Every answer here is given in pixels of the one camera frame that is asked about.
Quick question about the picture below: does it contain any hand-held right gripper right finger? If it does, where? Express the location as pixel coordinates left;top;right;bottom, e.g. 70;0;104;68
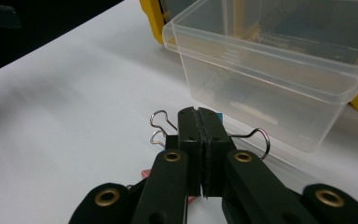
198;106;236;198

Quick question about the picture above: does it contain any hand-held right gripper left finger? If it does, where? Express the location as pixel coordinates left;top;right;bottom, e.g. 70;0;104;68
165;106;203;197

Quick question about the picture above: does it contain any yellow drawer cabinet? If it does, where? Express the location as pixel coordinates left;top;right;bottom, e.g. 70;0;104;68
139;0;358;118

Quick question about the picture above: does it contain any blue binder clip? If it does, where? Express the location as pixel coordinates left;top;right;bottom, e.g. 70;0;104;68
149;110;271;161

